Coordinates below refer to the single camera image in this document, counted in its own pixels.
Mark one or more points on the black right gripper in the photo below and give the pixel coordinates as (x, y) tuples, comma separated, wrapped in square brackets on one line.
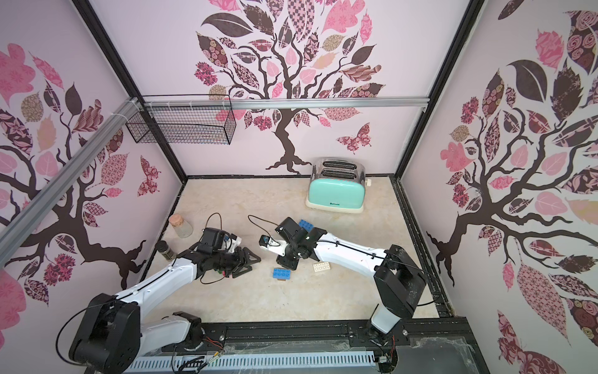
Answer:
[(296, 252)]

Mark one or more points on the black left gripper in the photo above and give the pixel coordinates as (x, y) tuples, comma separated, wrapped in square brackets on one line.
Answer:
[(237, 271)]

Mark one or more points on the white brick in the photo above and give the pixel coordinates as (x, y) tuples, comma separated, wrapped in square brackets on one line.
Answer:
[(321, 267)]

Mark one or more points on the small light blue brick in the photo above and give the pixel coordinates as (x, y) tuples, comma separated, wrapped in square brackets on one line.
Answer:
[(281, 274)]

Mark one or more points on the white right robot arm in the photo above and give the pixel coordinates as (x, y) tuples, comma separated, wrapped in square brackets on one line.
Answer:
[(399, 281)]

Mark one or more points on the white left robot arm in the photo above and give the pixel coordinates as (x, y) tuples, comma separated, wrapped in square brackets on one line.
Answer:
[(112, 333)]

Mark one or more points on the blue square brick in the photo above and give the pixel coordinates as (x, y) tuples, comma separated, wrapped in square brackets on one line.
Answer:
[(305, 225)]

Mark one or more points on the mint green Belinee toaster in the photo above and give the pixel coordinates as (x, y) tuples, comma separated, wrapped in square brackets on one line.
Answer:
[(337, 185)]

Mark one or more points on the pink lidded glass jar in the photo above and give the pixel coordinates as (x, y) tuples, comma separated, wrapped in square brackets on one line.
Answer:
[(181, 227)]

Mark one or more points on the dark spice bottle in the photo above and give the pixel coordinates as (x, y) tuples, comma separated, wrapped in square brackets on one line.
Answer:
[(164, 249)]

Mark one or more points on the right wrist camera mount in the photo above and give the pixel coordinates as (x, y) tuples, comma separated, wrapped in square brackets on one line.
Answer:
[(271, 245)]

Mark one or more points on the white slotted cable duct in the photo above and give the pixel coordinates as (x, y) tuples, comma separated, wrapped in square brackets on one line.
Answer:
[(250, 362)]

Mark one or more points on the aluminium rail back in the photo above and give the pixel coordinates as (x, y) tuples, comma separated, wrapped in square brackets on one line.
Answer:
[(417, 102)]

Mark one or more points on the aluminium rail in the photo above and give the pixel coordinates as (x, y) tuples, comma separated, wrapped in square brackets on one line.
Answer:
[(417, 102), (13, 237)]

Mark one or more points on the black wire basket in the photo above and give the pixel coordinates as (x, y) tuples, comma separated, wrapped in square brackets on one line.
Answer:
[(184, 119)]

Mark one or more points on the aluminium rail left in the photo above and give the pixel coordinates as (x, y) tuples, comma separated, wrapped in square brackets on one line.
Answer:
[(13, 237)]

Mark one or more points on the black enclosure corner post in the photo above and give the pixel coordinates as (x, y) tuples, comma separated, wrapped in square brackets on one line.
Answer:
[(465, 28)]

